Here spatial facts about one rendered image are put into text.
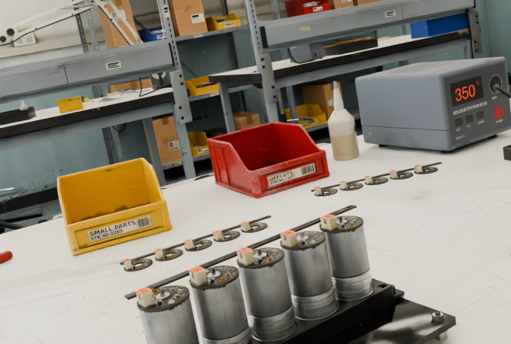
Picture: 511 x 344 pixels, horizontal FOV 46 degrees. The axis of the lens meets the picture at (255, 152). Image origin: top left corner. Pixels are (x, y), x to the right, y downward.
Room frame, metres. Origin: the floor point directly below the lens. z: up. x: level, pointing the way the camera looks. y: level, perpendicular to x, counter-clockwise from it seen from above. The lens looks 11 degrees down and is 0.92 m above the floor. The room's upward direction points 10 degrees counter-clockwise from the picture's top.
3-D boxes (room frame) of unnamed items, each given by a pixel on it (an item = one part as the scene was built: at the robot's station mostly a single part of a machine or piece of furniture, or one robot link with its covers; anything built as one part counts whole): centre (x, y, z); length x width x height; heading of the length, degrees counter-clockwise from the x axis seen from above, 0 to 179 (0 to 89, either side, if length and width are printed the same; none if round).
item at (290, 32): (3.13, -0.73, 0.90); 1.30 x 0.06 x 0.12; 113
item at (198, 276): (0.28, 0.04, 0.82); 0.01 x 0.01 x 0.01; 32
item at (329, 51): (3.27, -0.61, 0.77); 0.24 x 0.16 x 0.04; 112
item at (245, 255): (0.29, 0.01, 0.82); 0.01 x 0.01 x 0.01; 32
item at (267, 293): (0.30, 0.01, 0.79); 0.02 x 0.02 x 0.05
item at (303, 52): (3.14, -0.35, 0.80); 0.15 x 0.12 x 0.10; 42
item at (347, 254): (0.33, -0.04, 0.79); 0.02 x 0.02 x 0.05
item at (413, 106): (0.76, -0.23, 0.80); 0.15 x 0.12 x 0.10; 28
